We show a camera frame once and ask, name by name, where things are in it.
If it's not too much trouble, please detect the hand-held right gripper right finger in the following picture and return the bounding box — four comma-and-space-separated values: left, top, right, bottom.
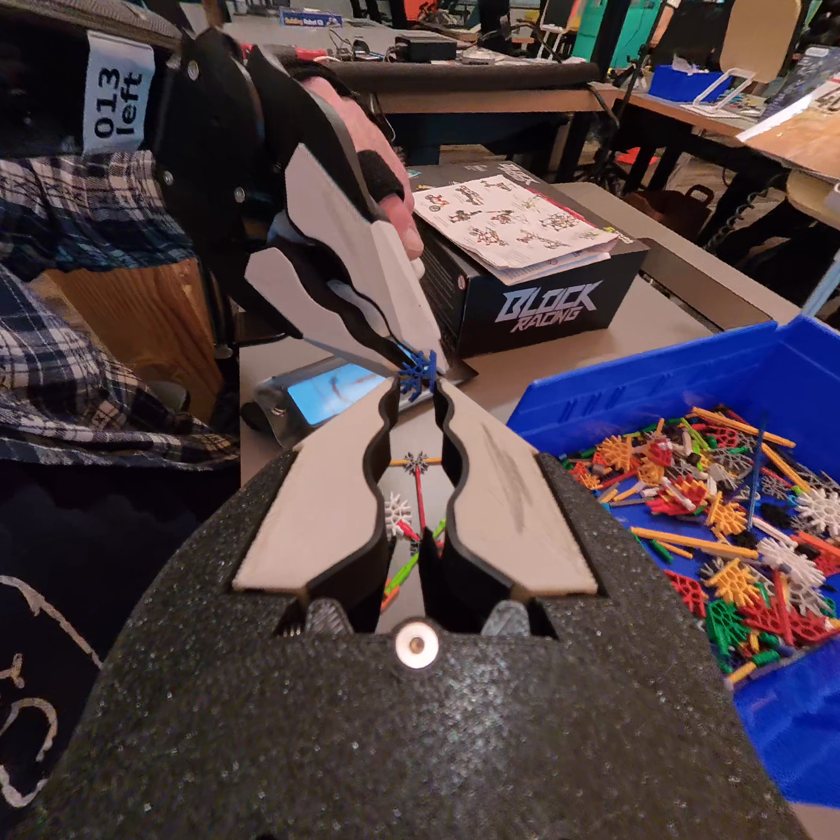
432, 379, 601, 599

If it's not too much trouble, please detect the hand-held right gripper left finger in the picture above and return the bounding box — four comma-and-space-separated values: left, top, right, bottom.
231, 378, 403, 597

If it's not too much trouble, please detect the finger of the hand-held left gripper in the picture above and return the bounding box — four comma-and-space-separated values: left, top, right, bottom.
284, 143, 452, 376
243, 247, 411, 379

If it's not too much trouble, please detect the colourful toy wheel model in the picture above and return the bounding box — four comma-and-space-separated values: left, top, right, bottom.
379, 449, 454, 611

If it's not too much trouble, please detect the blue toy connector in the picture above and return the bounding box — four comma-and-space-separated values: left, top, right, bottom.
398, 350, 439, 403

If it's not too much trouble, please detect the blue plastic bin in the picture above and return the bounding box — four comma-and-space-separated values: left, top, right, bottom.
507, 315, 840, 808

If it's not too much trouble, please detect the pile of colourful toy pieces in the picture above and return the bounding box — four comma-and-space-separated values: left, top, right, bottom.
564, 406, 840, 686

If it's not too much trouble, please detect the person's left hand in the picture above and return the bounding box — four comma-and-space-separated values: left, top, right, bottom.
305, 75, 427, 263

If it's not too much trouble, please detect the smartphone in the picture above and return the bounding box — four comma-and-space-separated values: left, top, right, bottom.
252, 354, 479, 448

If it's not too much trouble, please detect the light wooden panel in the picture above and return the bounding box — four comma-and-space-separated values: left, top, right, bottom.
42, 259, 224, 421

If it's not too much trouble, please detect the white instruction booklet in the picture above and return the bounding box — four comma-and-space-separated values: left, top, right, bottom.
412, 174, 621, 286

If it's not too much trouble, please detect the black toy box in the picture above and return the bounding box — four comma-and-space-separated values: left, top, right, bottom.
407, 161, 651, 358

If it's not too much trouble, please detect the long wooden desk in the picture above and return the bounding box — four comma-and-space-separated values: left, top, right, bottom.
322, 59, 621, 186

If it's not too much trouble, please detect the plaid flannel shirt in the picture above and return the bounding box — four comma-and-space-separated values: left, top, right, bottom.
0, 151, 240, 470

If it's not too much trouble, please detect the black printed t-shirt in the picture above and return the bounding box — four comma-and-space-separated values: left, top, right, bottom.
0, 459, 217, 840

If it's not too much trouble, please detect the small blue bin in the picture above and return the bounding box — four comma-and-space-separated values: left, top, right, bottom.
648, 64, 734, 104

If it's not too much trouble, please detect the toy packaging bag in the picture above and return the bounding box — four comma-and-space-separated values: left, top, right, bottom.
736, 92, 840, 181

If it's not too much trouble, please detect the tan chair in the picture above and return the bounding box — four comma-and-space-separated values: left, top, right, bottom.
718, 0, 803, 84

